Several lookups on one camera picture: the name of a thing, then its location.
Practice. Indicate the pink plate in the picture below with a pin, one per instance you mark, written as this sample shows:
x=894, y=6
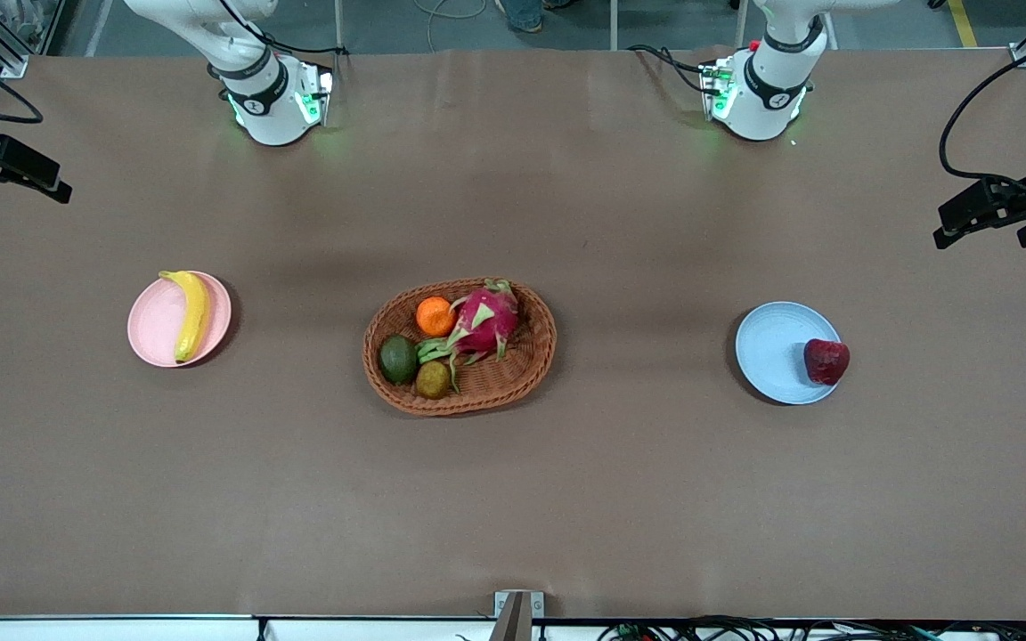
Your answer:
x=152, y=325

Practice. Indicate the yellow banana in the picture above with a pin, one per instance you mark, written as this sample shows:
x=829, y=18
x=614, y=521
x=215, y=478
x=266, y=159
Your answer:
x=192, y=312

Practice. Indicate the green avocado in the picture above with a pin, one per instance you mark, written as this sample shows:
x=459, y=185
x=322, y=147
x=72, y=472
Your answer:
x=398, y=359

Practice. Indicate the grey metal table bracket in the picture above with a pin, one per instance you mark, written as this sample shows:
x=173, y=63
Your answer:
x=517, y=619

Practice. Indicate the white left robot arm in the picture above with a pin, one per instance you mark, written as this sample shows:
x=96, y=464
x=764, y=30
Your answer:
x=767, y=89

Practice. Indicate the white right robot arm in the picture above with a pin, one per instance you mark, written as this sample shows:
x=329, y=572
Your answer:
x=268, y=98

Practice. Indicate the brown wicker basket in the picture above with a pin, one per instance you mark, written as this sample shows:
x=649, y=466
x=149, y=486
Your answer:
x=495, y=383

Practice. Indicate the pink dragon fruit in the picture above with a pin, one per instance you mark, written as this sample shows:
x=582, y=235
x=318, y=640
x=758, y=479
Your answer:
x=486, y=320

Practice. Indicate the orange tangerine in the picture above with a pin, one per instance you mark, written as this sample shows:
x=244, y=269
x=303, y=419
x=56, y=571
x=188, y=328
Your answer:
x=435, y=317

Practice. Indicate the person in blue jeans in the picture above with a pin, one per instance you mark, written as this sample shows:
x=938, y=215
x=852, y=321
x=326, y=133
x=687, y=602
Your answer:
x=522, y=16

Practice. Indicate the brownish green kiwi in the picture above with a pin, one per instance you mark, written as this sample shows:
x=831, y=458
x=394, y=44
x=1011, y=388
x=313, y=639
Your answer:
x=433, y=380

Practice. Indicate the light blue plate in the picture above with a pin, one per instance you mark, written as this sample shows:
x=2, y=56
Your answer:
x=771, y=352

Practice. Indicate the dark red apple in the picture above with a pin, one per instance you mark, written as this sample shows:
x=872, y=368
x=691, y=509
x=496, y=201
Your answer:
x=826, y=361

